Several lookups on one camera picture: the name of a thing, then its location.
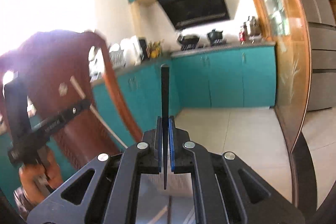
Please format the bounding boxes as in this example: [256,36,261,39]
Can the white patterned chopstick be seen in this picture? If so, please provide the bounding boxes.
[70,76,128,149]

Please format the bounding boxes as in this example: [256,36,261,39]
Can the silver refrigerator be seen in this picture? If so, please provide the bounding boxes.
[301,0,335,111]

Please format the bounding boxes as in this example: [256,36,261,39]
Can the black wok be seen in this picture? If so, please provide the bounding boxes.
[177,35,200,46]

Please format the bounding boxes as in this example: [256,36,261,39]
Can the black range hood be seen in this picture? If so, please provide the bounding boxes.
[157,0,230,30]

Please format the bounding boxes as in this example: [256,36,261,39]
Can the person's hand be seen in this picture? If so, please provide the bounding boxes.
[13,146,63,219]

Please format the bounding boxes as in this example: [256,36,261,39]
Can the teal kitchen cabinets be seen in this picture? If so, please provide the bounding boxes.
[0,44,277,204]

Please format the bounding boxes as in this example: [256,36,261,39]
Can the white kitchen appliance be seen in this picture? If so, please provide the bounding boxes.
[109,36,142,69]

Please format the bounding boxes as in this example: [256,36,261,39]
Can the blue striped towel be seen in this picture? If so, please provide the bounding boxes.
[135,173,196,223]

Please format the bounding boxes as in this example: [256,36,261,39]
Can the black cooking pot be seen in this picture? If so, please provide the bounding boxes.
[207,29,223,44]

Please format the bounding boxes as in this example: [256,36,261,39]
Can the carved wooden chair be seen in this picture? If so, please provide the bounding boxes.
[1,31,142,170]

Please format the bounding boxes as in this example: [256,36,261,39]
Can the wooden glass sliding door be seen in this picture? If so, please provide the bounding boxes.
[260,0,311,152]

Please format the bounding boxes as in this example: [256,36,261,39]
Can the black chopstick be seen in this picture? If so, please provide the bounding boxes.
[161,64,169,190]

